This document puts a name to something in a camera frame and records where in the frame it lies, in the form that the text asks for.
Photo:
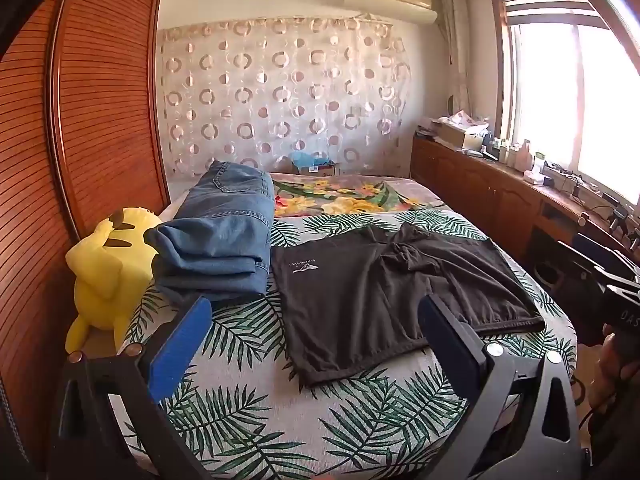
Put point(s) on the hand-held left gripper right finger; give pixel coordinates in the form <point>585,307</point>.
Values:
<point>450,337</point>

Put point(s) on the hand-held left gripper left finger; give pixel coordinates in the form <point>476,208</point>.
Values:
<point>175,350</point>

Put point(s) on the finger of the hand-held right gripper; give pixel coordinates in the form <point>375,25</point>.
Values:
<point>605,250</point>
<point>582,262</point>

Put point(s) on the black pants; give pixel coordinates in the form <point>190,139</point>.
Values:
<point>360,300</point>

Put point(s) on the person's right hand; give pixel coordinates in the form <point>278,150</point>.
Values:
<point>602,375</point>

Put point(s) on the round silver knob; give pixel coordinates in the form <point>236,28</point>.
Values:
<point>583,218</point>

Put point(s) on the white container with green lid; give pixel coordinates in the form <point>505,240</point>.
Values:
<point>539,167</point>

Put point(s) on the yellow plush toy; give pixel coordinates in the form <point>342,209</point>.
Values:
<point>100,270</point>

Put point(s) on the folded blue jeans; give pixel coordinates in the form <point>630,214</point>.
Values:
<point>220,230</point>

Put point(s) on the bed with palm-leaf cover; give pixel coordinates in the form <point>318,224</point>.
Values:
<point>280,425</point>

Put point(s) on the long wooden cabinet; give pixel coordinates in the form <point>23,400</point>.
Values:
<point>475,180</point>

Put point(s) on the window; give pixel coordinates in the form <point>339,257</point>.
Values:
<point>575,100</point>

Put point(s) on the plain cardboard box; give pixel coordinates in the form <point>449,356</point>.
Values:
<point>457,136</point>

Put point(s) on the white crumpled bag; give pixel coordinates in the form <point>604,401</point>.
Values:
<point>465,120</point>

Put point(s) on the blue item in box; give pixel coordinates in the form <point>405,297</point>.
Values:
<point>315,167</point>

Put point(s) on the wooden louvered wardrobe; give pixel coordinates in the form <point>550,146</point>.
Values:
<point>100,110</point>

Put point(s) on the white bunched drape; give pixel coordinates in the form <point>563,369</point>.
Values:
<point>457,35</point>

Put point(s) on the circle pattern curtain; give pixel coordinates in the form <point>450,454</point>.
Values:
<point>280,100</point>

